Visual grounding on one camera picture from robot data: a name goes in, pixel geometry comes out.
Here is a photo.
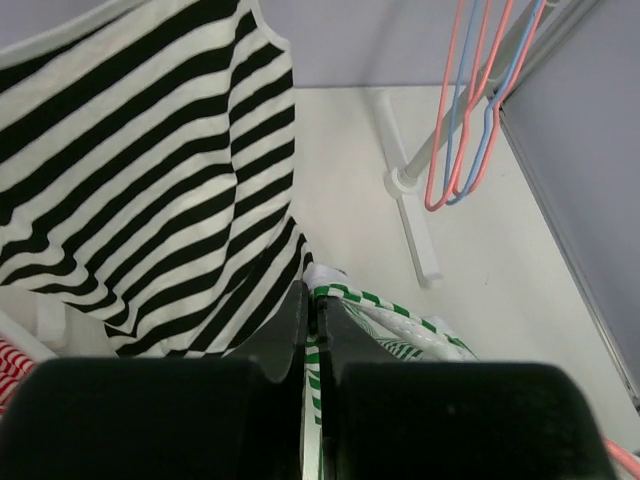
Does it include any red white striped tank top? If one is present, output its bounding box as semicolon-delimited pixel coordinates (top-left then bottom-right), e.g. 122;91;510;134
0;337;36;415

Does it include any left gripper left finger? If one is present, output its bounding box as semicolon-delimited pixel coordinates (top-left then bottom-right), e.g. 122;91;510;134
1;282;309;479

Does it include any pink wire hanger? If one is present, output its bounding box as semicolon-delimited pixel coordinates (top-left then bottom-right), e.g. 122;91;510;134
451;0;514;202

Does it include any black white striped tank top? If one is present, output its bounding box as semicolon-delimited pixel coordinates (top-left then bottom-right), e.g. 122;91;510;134
1;1;312;358

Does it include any white clothes rack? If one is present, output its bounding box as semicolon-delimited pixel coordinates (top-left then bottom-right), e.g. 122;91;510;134
373;1;598;288

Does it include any light blue wire hanger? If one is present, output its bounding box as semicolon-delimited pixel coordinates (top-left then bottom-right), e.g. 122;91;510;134
446;1;547;205

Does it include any green white striped tank top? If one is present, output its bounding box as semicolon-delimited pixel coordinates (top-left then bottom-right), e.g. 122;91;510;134
301;263;477;479

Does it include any white plastic basket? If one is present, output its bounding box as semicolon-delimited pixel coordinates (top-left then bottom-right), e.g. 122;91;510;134
1;287;68;362

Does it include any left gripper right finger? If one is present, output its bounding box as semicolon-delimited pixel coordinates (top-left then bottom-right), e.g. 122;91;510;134
315;297;615;479

